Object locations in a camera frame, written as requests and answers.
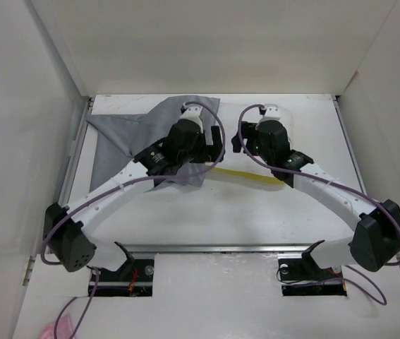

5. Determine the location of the white pillow yellow edge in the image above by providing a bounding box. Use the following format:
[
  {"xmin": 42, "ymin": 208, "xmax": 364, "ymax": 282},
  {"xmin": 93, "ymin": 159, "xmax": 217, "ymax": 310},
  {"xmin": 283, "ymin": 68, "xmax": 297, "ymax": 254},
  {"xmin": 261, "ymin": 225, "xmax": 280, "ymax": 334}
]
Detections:
[{"xmin": 206, "ymin": 102, "xmax": 293, "ymax": 190}]

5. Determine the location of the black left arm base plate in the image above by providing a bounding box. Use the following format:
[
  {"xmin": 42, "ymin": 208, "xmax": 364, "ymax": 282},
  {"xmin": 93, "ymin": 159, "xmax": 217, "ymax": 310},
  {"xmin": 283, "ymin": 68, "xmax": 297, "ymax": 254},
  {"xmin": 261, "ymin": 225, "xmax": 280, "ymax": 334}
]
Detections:
[{"xmin": 87, "ymin": 243, "xmax": 155, "ymax": 297}]

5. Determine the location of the pink bubble wrap piece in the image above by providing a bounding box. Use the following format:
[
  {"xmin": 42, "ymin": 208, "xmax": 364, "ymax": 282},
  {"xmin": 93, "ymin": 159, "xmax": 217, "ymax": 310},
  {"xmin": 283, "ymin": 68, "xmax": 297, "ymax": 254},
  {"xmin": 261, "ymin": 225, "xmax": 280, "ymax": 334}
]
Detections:
[{"xmin": 39, "ymin": 314, "xmax": 74, "ymax": 339}]

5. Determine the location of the grey pillowcase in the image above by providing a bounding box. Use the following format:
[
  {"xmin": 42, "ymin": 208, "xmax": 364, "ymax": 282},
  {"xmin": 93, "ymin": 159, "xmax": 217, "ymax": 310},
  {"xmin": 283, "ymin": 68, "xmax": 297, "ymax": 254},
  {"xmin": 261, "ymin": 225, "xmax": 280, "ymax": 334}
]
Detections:
[{"xmin": 87, "ymin": 95, "xmax": 220, "ymax": 191}]

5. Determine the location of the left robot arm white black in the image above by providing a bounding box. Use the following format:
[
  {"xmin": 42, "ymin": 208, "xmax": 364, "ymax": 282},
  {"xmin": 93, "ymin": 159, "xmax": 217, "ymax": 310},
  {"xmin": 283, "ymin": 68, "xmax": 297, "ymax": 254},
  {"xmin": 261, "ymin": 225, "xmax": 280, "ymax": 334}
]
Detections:
[{"xmin": 43, "ymin": 119, "xmax": 225, "ymax": 280}]

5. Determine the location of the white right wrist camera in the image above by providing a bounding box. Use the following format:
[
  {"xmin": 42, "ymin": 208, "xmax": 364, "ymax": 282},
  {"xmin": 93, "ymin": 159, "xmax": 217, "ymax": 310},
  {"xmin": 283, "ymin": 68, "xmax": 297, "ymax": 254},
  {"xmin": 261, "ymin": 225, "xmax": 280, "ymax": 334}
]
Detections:
[{"xmin": 259, "ymin": 105, "xmax": 281, "ymax": 121}]

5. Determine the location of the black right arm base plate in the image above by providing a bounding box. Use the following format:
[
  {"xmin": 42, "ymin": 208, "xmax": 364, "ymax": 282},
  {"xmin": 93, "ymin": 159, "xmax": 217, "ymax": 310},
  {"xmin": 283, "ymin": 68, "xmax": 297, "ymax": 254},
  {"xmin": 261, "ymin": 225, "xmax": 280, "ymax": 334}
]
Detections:
[{"xmin": 276, "ymin": 240, "xmax": 347, "ymax": 297}]

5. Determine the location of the aluminium left rail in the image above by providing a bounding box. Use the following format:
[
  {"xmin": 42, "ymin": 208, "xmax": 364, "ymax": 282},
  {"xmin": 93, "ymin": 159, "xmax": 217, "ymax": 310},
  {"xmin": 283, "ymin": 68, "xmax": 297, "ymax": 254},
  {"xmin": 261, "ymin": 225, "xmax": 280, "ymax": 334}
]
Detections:
[{"xmin": 42, "ymin": 97, "xmax": 95, "ymax": 254}]

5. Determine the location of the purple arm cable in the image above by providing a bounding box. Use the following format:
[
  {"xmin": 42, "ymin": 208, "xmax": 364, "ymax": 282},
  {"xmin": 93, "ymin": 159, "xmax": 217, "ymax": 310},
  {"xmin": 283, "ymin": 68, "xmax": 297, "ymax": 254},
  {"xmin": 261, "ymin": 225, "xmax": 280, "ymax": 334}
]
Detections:
[
  {"xmin": 40, "ymin": 101, "xmax": 226, "ymax": 339},
  {"xmin": 237, "ymin": 103, "xmax": 400, "ymax": 306}
]

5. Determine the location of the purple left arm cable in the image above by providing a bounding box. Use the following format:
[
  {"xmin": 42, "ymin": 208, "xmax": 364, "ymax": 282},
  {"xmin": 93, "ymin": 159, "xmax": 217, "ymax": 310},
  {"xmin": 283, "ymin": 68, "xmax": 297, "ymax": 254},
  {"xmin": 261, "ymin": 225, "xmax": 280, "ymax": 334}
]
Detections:
[{"xmin": 40, "ymin": 101, "xmax": 226, "ymax": 339}]

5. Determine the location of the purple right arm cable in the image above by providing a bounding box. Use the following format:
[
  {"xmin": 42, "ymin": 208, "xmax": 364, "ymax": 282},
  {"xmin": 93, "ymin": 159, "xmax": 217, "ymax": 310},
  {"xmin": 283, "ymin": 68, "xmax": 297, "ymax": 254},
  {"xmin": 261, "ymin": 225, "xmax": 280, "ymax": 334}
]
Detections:
[{"xmin": 237, "ymin": 103, "xmax": 400, "ymax": 306}]

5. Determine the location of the aluminium front rail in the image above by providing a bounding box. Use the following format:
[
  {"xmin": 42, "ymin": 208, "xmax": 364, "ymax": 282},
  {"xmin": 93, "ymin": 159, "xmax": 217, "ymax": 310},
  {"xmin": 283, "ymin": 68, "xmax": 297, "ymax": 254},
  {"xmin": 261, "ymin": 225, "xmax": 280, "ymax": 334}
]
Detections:
[{"xmin": 44, "ymin": 243, "xmax": 386, "ymax": 255}]

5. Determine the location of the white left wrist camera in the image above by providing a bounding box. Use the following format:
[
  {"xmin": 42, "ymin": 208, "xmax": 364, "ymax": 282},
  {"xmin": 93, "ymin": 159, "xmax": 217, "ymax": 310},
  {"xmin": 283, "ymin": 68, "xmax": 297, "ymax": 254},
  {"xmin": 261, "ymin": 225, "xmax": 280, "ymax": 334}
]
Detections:
[{"xmin": 180, "ymin": 103, "xmax": 202, "ymax": 126}]

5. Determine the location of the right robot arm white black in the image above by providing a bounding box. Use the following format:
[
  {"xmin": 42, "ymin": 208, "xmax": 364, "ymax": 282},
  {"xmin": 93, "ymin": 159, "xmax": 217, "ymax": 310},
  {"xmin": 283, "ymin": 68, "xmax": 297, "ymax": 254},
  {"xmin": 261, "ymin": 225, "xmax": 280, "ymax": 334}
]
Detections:
[{"xmin": 231, "ymin": 119, "xmax": 400, "ymax": 278}]

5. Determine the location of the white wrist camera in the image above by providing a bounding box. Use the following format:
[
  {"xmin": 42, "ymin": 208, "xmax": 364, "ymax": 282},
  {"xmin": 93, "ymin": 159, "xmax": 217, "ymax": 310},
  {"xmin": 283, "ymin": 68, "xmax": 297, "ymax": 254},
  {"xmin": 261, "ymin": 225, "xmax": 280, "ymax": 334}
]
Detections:
[
  {"xmin": 180, "ymin": 103, "xmax": 202, "ymax": 126},
  {"xmin": 259, "ymin": 105, "xmax": 281, "ymax": 121}
]

